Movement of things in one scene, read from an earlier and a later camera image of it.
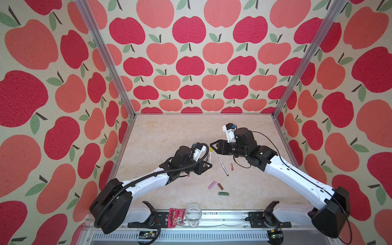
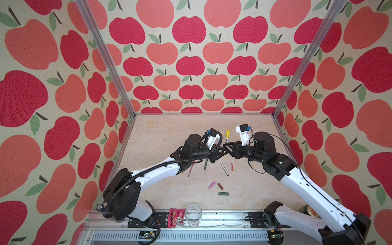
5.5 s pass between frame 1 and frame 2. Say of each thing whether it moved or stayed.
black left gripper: moved
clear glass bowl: stayed
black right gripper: stayed
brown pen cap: stayed
